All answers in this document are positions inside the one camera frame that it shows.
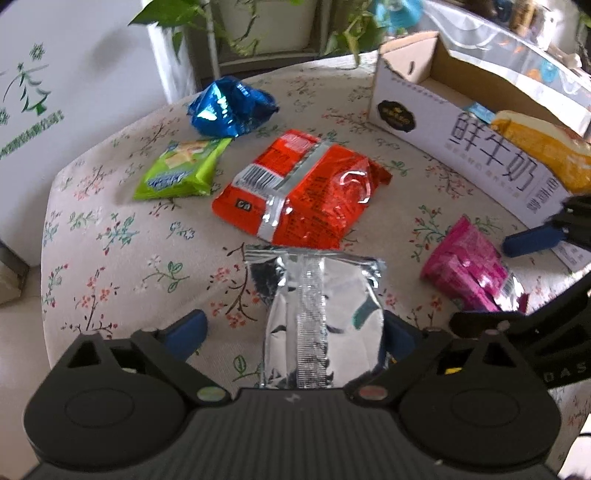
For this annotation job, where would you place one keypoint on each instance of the green pothos plant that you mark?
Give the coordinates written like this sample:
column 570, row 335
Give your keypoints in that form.
column 161, row 11

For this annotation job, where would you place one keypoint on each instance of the blue plastic object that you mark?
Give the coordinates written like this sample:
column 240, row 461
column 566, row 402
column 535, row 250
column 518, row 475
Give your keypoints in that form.
column 395, row 16

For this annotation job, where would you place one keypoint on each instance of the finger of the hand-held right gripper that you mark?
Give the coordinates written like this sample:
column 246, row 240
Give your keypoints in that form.
column 531, row 240
column 485, row 322

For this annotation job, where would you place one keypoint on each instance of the white freezer with green print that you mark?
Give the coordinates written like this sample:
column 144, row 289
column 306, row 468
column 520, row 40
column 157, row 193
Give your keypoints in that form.
column 92, row 92

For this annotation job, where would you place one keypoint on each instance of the white cardboard box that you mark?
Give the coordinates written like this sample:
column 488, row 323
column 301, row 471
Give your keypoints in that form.
column 429, row 120

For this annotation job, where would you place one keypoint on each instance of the silver foil snack packet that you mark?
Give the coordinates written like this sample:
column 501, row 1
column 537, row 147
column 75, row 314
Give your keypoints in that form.
column 314, row 314

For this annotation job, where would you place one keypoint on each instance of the green cracker packet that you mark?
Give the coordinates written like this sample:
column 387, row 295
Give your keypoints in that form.
column 180, row 170

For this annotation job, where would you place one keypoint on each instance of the pink snack packet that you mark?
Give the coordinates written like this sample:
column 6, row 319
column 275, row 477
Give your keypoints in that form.
column 466, row 263

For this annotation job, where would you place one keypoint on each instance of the cream croissant packet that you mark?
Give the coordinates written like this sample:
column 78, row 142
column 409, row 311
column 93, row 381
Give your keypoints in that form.
column 545, row 147

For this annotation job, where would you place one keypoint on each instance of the red snack packet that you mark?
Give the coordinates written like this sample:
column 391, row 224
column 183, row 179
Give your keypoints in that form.
column 314, row 198

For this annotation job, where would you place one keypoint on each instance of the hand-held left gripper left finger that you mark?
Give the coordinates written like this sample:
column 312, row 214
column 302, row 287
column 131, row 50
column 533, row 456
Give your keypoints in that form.
column 187, row 334

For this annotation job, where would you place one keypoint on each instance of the blue foil snack bag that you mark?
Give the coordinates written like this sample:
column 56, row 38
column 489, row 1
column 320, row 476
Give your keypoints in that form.
column 226, row 110

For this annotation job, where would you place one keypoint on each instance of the white metal plant rack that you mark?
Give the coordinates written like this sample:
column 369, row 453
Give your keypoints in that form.
column 213, row 55

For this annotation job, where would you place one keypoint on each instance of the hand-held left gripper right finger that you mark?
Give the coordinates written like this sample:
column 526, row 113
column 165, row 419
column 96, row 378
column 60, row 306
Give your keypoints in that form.
column 400, row 341

